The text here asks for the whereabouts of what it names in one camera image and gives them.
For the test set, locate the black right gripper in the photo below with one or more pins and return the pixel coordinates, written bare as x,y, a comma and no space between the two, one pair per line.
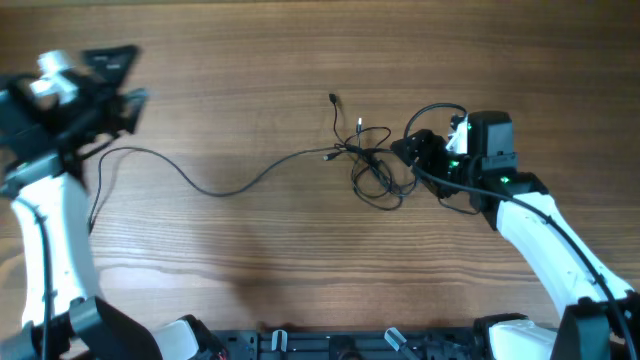
423,140

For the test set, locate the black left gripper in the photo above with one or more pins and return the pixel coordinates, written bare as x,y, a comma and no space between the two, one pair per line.
87,104

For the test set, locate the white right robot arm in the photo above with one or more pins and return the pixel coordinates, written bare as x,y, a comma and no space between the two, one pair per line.
599,310

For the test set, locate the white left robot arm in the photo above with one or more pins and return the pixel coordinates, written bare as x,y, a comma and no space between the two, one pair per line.
64,301

